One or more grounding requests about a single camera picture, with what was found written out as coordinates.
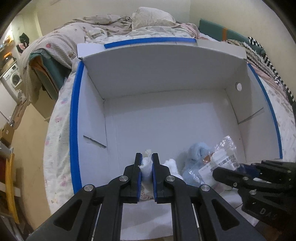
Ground cream patterned pillow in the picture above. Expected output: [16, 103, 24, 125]
[131, 6, 176, 30]

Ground white patterned bed sheet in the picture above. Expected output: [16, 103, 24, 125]
[43, 69, 78, 216]

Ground yellow chair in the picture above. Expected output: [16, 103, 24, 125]
[5, 153, 20, 225]

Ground pink sheet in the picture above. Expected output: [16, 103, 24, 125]
[175, 22, 200, 39]

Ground light blue fluffy scrunchie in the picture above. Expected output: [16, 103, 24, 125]
[181, 143, 214, 187]

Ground brown patterned knit blanket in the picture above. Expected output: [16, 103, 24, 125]
[225, 39, 274, 79]

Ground black white striped garment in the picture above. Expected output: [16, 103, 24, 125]
[247, 37, 295, 105]

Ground beige floral quilt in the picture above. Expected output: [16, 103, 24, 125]
[18, 14, 132, 103]

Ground clear plastic labelled bag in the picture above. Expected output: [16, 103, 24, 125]
[199, 136, 240, 192]

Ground cardboard box on floor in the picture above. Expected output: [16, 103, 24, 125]
[0, 123, 15, 148]

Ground beige floral scrunchie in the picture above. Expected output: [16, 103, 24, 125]
[140, 186, 154, 201]

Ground cream ruffled scrunchie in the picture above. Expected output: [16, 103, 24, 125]
[139, 149, 184, 194]

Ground blue and white cardboard box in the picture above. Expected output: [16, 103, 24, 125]
[69, 37, 284, 241]

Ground white washing machine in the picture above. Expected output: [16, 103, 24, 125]
[1, 62, 22, 90]

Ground black hanging clothes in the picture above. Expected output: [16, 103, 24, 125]
[16, 33, 30, 54]

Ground teal sofa bed frame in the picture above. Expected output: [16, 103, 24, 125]
[198, 19, 265, 56]

